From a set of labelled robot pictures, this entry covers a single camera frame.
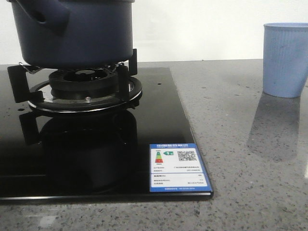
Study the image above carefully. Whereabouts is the blue energy label sticker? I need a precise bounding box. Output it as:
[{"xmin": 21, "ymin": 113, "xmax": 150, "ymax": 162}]
[{"xmin": 150, "ymin": 143, "xmax": 212, "ymax": 193}]

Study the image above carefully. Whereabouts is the black round gas burner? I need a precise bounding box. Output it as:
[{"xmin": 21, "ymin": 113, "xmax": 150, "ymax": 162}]
[{"xmin": 49, "ymin": 69, "xmax": 118, "ymax": 100}]

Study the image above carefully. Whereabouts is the black pot support grate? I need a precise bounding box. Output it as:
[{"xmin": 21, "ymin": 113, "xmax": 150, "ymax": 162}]
[{"xmin": 7, "ymin": 49, "xmax": 142, "ymax": 113}]

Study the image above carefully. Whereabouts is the dark blue cooking pot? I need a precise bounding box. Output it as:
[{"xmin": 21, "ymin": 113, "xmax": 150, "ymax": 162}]
[{"xmin": 11, "ymin": 0, "xmax": 133, "ymax": 69}]

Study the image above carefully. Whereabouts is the black glass gas stove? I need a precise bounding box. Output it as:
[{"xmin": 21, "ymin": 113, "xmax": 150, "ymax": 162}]
[{"xmin": 0, "ymin": 67, "xmax": 214, "ymax": 204}]

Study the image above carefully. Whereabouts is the light blue ribbed cup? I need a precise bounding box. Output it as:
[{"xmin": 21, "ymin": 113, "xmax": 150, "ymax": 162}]
[{"xmin": 263, "ymin": 22, "xmax": 308, "ymax": 98}]

